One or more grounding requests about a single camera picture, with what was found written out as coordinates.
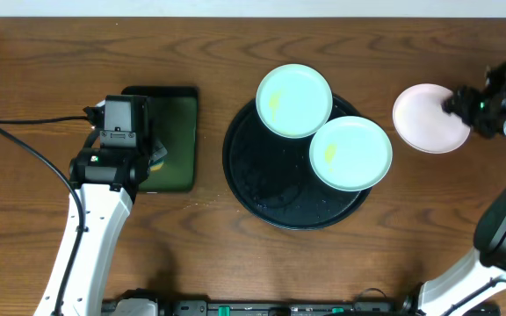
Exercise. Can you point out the mint green plate with stain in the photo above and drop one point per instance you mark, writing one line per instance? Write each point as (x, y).
(294, 101)

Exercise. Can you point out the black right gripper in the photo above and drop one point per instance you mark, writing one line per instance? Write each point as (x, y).
(468, 107)

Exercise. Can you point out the green and yellow sponge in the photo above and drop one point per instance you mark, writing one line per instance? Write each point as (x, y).
(156, 166)

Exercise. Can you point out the black rectangular water tray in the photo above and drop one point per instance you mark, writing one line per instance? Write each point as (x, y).
(175, 109)

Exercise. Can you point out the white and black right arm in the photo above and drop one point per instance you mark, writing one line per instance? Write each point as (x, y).
(481, 273)

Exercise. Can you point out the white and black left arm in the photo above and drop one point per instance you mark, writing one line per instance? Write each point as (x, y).
(117, 156)

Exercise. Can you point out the white round plate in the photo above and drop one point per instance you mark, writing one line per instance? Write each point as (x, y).
(421, 122)

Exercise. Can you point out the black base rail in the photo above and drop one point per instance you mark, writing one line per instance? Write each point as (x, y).
(144, 302)

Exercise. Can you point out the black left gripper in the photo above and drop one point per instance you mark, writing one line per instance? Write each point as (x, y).
(157, 149)

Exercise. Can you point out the round black serving tray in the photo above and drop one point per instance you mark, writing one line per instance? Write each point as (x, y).
(271, 176)

